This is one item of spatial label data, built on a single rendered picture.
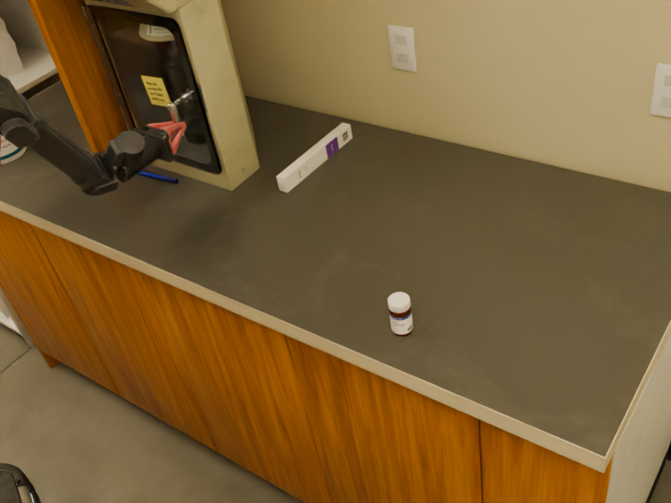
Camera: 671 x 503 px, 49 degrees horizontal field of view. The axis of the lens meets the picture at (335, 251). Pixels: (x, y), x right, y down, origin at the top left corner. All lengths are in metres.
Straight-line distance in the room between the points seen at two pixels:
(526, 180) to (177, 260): 0.82
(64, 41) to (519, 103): 1.08
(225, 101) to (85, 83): 0.39
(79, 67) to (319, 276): 0.82
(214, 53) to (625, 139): 0.93
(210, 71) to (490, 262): 0.75
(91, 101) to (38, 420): 1.30
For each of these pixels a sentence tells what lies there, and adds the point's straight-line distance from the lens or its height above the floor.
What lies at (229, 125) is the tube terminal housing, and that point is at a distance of 1.80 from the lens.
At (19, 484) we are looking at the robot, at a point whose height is 0.24.
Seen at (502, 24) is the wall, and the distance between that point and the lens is 1.73.
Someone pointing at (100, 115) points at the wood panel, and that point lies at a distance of 2.02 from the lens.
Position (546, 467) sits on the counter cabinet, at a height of 0.80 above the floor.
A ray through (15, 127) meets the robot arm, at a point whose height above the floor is 1.44.
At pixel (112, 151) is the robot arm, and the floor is 1.22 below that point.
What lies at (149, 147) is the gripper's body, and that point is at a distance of 1.69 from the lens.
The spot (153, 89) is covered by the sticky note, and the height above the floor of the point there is 1.20.
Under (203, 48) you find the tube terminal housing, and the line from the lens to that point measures 1.71.
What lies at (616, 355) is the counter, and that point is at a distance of 1.38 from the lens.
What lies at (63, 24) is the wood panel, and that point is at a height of 1.35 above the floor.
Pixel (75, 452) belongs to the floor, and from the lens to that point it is 2.71.
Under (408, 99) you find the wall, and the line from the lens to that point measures 1.95.
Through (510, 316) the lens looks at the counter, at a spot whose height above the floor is 0.94.
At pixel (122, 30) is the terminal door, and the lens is 1.82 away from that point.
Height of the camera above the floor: 1.96
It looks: 40 degrees down
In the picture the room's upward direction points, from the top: 11 degrees counter-clockwise
